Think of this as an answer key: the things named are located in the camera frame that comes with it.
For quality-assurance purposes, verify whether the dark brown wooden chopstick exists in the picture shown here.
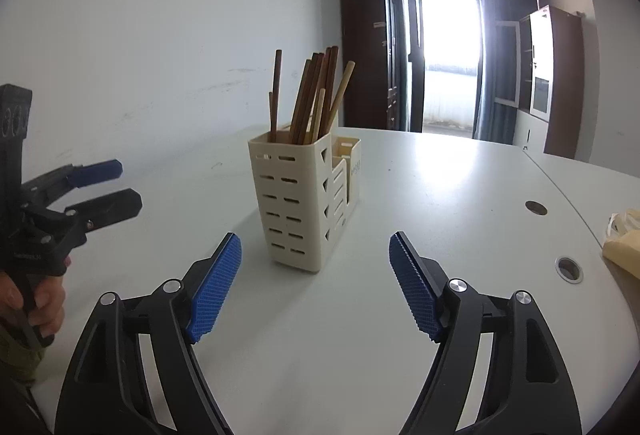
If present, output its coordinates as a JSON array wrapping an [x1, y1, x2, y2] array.
[[319, 45, 340, 136], [311, 47, 331, 142], [296, 53, 324, 145], [288, 58, 314, 144], [271, 50, 282, 143]]

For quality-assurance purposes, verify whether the dark blue curtain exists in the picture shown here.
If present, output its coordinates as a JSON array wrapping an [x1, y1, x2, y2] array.
[[473, 0, 537, 145]]

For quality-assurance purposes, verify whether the dark brown wardrobe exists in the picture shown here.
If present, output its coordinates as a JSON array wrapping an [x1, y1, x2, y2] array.
[[342, 0, 399, 130]]

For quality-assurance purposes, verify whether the table cable grommet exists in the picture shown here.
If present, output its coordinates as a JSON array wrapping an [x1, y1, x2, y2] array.
[[554, 256, 584, 285], [525, 200, 548, 216]]

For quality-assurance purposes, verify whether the glass balcony door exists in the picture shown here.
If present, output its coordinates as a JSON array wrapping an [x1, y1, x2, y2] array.
[[401, 0, 483, 138]]

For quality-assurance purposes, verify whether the person left hand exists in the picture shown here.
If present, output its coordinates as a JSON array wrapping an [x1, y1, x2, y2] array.
[[1, 262, 66, 345]]

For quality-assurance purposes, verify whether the cream plastic utensil holder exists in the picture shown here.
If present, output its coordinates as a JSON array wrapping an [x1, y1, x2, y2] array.
[[248, 131, 361, 273]]

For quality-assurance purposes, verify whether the white and brown cabinet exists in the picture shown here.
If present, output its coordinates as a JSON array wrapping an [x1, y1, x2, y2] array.
[[511, 5, 585, 159]]

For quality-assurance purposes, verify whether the beige paper bag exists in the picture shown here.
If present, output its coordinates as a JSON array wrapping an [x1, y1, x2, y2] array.
[[602, 209, 640, 279]]

